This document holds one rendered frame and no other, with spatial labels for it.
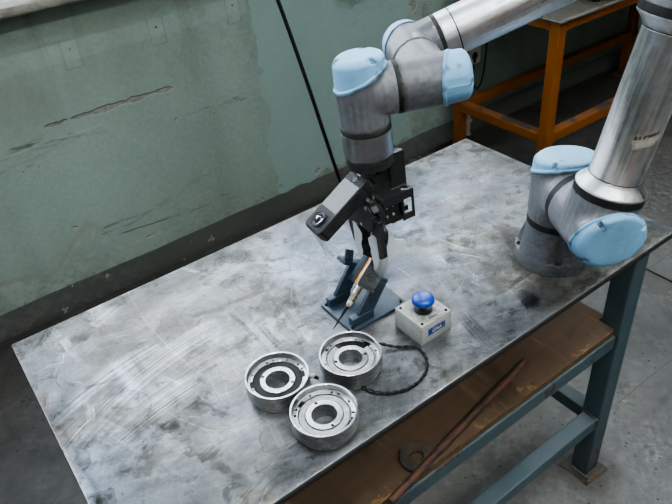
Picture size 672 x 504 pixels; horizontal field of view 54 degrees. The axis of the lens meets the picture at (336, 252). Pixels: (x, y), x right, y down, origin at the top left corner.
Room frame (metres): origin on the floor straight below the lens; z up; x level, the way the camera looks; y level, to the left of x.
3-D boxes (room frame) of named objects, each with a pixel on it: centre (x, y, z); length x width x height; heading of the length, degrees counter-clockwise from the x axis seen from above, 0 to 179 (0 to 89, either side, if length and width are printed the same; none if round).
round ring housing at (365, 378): (0.78, -0.01, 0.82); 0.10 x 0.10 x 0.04
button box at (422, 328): (0.87, -0.15, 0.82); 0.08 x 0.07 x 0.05; 123
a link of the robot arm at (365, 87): (0.88, -0.06, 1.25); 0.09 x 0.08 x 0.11; 95
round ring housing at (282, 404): (0.75, 0.11, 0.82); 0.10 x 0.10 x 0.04
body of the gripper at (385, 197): (0.88, -0.07, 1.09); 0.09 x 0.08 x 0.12; 118
